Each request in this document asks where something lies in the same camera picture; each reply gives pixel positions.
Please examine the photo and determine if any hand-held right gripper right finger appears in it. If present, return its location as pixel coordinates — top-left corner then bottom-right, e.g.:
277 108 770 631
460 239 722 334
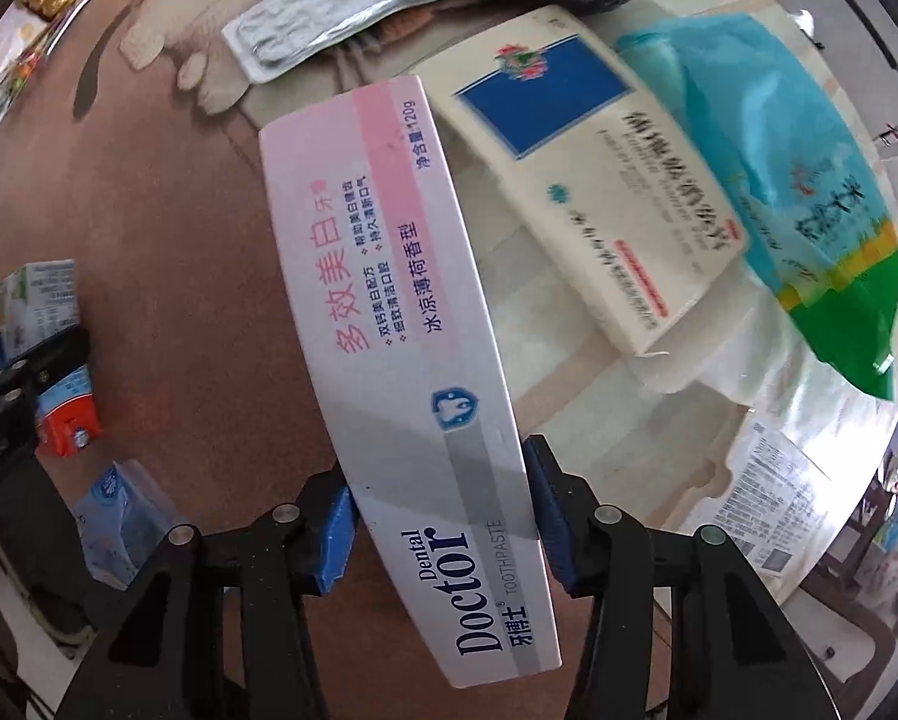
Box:
522 433 825 720

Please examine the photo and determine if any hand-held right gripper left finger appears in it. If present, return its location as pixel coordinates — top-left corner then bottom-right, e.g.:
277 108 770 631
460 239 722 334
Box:
57 465 358 720

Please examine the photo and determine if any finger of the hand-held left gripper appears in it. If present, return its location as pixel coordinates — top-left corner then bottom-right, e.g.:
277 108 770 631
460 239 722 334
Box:
0 326 92 421

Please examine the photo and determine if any orange blue small box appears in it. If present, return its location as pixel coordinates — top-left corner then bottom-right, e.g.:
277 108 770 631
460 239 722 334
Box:
35 364 103 460

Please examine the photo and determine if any white pink toothpaste box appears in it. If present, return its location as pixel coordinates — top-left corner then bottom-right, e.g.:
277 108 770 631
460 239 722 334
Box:
258 77 564 689

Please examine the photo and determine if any cream medicine box blue panel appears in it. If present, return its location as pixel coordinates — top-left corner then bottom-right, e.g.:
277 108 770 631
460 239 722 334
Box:
410 4 744 358

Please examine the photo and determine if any blue green plastic bag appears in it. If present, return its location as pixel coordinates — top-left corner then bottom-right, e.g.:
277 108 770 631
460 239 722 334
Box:
615 11 898 400

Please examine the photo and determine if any silver blister pack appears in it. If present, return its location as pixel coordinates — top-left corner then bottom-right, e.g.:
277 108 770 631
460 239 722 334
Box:
221 0 474 85

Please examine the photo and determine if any green white small box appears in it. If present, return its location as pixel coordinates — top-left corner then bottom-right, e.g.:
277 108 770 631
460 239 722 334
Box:
0 260 81 346

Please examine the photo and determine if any white flattened packaging box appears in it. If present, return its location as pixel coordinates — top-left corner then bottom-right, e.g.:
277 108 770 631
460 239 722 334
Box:
456 142 898 601

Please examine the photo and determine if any light blue small box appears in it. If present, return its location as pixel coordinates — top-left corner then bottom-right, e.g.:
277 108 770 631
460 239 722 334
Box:
70 461 176 587

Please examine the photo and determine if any table with cat tablecloth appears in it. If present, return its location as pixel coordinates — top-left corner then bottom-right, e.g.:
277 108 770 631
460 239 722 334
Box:
0 0 645 720

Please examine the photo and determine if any yellow snack bag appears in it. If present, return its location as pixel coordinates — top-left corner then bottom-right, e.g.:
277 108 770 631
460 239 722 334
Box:
0 15 45 113

